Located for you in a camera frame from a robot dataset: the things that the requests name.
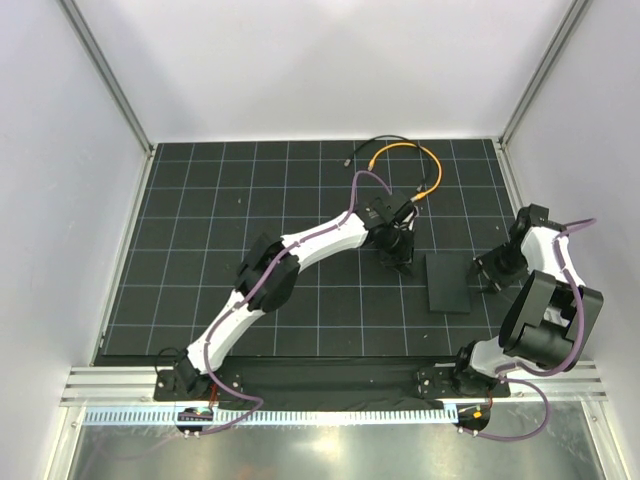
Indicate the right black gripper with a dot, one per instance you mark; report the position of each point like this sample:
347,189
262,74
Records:
485,265

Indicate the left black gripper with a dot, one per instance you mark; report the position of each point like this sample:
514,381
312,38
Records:
409,236

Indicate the black network switch box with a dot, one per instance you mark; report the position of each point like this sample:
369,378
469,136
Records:
447,286

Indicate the black power adapter with cord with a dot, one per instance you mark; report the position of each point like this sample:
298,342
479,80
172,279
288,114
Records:
402,264

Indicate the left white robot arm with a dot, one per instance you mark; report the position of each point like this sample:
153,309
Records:
268,274

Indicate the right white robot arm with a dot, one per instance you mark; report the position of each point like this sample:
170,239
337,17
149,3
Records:
548,323

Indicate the black grid cutting mat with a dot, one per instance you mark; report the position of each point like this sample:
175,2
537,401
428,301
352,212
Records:
205,204

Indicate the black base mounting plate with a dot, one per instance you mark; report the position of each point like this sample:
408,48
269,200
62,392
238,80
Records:
327,383

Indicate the white slotted cable duct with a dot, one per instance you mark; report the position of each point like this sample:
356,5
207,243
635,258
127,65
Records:
182,416

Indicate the right aluminium frame post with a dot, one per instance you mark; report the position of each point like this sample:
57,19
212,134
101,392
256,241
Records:
569,23

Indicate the aluminium frame post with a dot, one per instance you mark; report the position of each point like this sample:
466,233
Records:
569,23
87,39

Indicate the left aluminium frame post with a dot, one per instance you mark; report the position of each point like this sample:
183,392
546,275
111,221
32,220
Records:
87,39

